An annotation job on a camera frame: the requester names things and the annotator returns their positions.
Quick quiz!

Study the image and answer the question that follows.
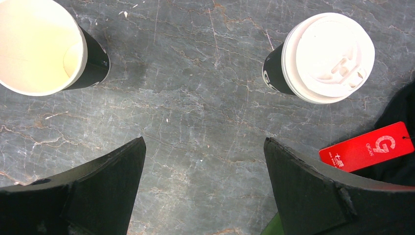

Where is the white cup lid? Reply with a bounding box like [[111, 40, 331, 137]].
[[281, 12, 375, 104]]

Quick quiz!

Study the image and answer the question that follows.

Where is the black paper coffee cup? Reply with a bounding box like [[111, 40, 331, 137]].
[[262, 43, 295, 95]]

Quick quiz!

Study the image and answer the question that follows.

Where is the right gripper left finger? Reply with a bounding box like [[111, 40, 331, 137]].
[[0, 137, 146, 235]]

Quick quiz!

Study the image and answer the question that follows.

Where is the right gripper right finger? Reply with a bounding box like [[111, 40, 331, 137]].
[[263, 138, 415, 235]]

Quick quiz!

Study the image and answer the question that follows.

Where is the black cloth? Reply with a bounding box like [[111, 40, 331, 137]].
[[353, 81, 415, 187]]

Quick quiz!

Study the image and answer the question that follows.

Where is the red tag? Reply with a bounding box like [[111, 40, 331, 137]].
[[319, 121, 415, 172]]

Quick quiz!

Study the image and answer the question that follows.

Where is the green box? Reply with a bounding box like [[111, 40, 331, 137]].
[[260, 212, 284, 235]]

